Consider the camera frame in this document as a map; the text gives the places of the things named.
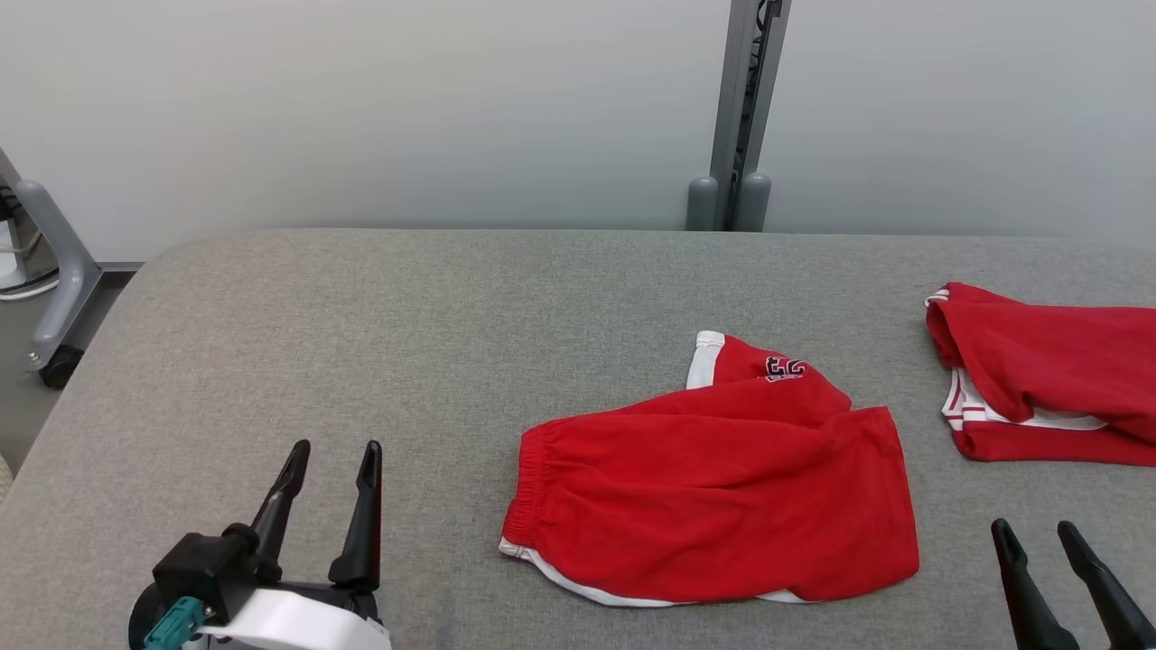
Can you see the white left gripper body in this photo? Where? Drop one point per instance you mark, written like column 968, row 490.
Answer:
column 298, row 623

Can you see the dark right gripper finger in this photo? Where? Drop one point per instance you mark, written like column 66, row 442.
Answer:
column 1111, row 605
column 1030, row 605

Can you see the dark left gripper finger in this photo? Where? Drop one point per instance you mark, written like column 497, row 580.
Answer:
column 366, row 524
column 284, row 506

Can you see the red white basketball jersey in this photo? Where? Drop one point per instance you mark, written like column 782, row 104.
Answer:
column 1057, row 361

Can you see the red shorts with white trim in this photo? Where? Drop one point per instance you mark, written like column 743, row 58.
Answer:
column 722, row 487

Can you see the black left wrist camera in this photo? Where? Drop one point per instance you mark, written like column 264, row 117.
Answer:
column 203, row 569

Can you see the grey frame leg with caster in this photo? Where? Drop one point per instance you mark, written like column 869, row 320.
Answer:
column 63, row 280

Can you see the grey partition post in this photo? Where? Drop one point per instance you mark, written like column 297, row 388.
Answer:
column 745, row 90

